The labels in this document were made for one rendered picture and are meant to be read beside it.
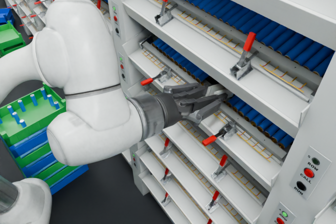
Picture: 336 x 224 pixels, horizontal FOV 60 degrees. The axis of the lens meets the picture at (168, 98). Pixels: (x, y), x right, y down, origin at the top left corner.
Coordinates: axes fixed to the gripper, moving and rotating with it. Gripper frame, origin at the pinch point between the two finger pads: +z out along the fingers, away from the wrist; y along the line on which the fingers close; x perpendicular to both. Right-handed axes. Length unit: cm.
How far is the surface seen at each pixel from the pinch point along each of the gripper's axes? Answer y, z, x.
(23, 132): -68, -33, -57
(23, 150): -67, -35, -67
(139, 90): -37.2, 2.6, -24.4
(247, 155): 14.5, -2.6, -7.9
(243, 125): 9.3, -0.1, -3.7
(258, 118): 10.4, 3.3, -2.0
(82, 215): -47, -16, -106
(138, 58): -33.3, -2.5, -7.9
